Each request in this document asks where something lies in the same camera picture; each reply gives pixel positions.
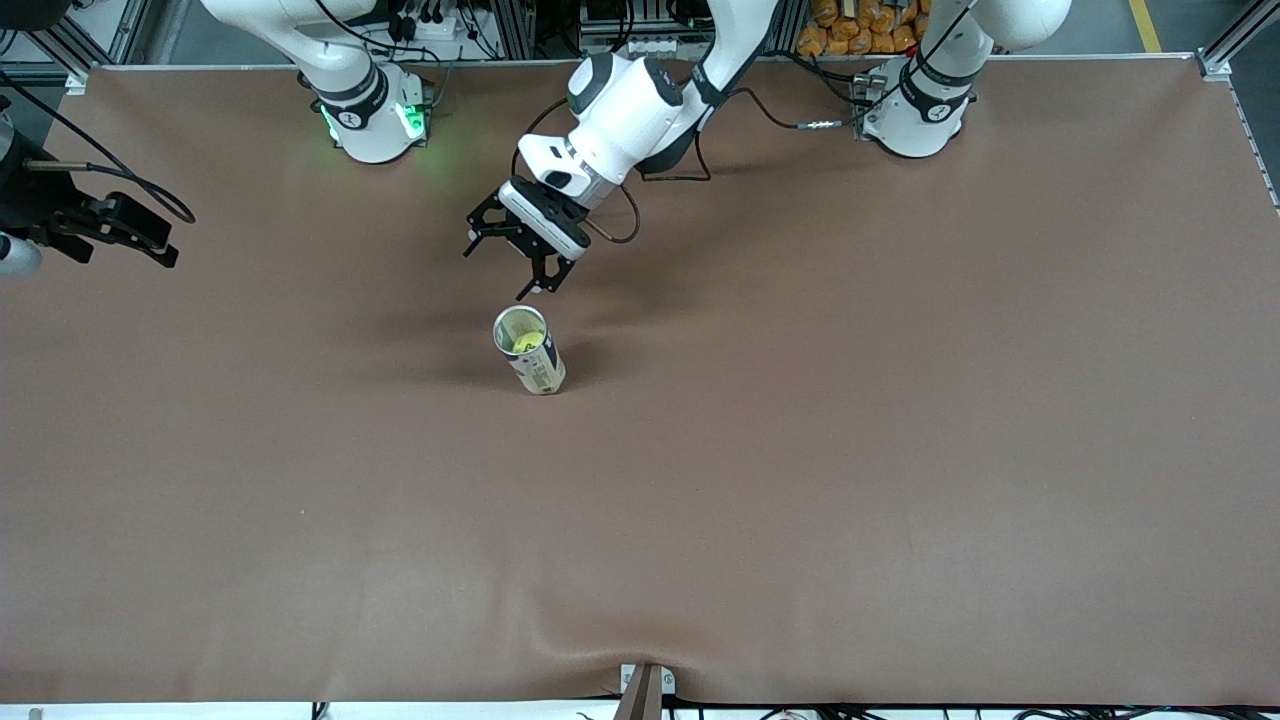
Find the blue white tennis ball can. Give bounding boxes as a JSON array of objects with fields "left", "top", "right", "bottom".
[{"left": 492, "top": 305, "right": 567, "bottom": 396}]

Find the white power strip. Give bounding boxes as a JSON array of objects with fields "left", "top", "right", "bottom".
[{"left": 385, "top": 0, "right": 483, "bottom": 46}]

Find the brown table mat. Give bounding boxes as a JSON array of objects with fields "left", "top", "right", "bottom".
[{"left": 0, "top": 55, "right": 1280, "bottom": 706}]

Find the orange snack packets pile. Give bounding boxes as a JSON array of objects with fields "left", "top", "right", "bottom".
[{"left": 795, "top": 0, "right": 926, "bottom": 58}]

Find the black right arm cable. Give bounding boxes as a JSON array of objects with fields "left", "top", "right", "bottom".
[{"left": 0, "top": 65, "right": 197, "bottom": 225}]

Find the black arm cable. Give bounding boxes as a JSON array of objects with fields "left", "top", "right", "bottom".
[
  {"left": 513, "top": 85, "right": 866, "bottom": 246},
  {"left": 0, "top": 65, "right": 197, "bottom": 225}
]

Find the silver aluminium frame profile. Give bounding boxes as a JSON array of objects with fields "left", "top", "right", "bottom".
[
  {"left": 0, "top": 0, "right": 151, "bottom": 71},
  {"left": 490, "top": 0, "right": 536, "bottom": 59},
  {"left": 1195, "top": 0, "right": 1280, "bottom": 81}
]

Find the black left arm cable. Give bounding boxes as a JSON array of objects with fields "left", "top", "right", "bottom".
[{"left": 513, "top": 85, "right": 866, "bottom": 246}]

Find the grey metal clamp bracket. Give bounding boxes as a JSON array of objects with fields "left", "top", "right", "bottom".
[{"left": 619, "top": 662, "right": 677, "bottom": 697}]

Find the brown wooden post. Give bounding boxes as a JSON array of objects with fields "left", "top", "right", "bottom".
[{"left": 613, "top": 665, "right": 664, "bottom": 720}]

